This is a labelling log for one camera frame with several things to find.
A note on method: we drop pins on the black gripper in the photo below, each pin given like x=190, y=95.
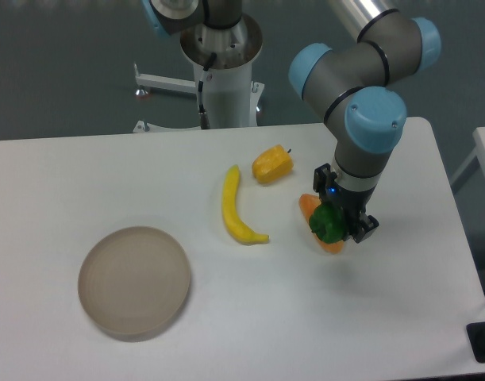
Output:
x=360, y=226

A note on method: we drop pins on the beige round plate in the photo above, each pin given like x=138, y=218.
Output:
x=134, y=282

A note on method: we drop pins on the orange toy carrot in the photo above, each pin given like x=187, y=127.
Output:
x=308, y=203

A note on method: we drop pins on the yellow toy banana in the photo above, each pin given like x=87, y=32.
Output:
x=234, y=225

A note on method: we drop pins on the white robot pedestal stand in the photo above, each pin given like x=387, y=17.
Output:
x=227, y=95

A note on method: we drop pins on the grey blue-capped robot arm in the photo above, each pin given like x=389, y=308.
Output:
x=347, y=90

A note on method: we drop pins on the black device at table edge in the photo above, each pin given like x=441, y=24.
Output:
x=476, y=336

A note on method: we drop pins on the yellow toy bell pepper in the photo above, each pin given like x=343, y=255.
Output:
x=272, y=164

